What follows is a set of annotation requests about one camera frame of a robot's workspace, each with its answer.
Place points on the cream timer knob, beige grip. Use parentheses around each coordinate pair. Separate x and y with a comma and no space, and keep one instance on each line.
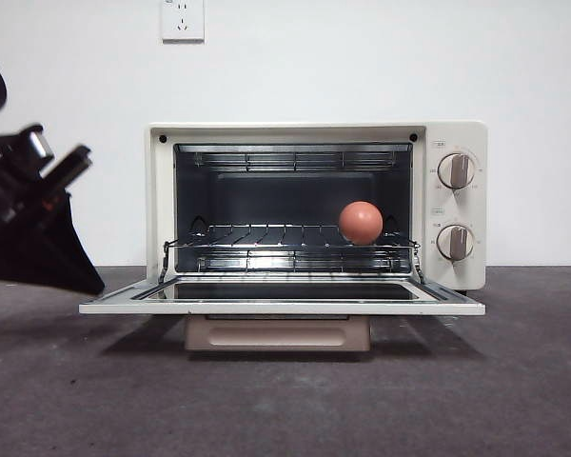
(455,243)

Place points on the cream temperature knob, beige grip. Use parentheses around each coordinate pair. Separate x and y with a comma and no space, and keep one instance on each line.
(457,171)

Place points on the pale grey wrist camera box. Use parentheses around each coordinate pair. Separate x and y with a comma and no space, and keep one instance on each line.
(40,144)

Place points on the cream Toshiba toaster oven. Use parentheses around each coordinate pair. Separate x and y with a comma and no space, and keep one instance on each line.
(478,209)

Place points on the white wall socket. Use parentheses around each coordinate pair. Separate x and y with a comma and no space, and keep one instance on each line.
(183,21)

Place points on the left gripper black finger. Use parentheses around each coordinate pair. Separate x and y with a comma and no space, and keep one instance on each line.
(69,233)
(19,257)

